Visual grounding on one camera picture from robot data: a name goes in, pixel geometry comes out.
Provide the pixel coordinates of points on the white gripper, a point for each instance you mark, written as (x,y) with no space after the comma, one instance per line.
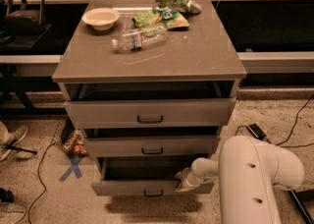
(190,181)

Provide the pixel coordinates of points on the grey bottom drawer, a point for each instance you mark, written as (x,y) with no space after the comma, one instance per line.
(141,176)

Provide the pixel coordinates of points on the grey drawer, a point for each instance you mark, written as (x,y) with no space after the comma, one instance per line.
(150,113)
(141,176)
(151,146)

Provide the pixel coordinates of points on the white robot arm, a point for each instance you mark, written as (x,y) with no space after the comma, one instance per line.
(249,170)

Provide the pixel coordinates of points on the grey top drawer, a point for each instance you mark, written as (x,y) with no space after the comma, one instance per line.
(150,113)

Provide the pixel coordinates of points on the grey middle drawer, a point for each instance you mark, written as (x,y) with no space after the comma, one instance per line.
(151,146)

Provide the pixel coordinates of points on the grey drawer cabinet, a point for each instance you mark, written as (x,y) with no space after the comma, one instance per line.
(198,62)

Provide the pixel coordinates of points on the black power adapter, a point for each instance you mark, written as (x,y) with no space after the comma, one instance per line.
(256,131)

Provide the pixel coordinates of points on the blue tape cross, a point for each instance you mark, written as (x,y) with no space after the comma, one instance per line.
(73,168)

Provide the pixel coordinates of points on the snack packets on floor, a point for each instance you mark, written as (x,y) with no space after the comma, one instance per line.
(74,143)

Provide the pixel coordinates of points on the black metal stand leg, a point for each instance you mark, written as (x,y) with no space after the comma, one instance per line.
(299,199)

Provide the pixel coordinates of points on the clear plastic water bottle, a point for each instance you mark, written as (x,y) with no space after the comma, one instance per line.
(136,38)

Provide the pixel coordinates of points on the green chip bag front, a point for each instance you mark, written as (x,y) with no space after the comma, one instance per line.
(168,16)

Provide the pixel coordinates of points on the green chip bag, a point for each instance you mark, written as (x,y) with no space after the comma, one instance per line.
(168,16)
(183,6)

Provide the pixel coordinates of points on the white paper bowl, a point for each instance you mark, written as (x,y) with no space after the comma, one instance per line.
(100,18)

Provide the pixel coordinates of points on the green chip bag rear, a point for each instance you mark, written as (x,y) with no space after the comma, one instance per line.
(183,6)

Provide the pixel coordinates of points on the grey sneaker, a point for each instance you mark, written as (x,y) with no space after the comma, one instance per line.
(10,138)

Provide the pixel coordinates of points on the black chair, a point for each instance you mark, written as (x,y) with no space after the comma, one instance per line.
(25,27)

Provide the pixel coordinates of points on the black wire basket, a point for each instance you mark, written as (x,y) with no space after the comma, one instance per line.
(63,130)

